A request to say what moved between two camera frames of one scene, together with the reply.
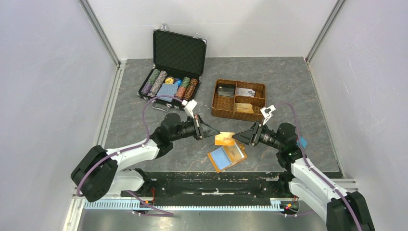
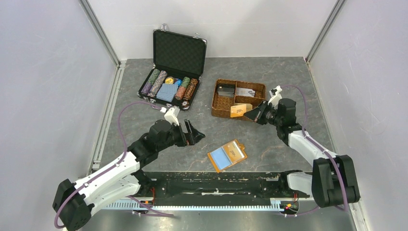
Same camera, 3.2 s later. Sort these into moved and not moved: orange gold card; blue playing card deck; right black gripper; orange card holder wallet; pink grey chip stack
Moved: orange gold card; right black gripper
Not moved: pink grey chip stack; orange card holder wallet; blue playing card deck
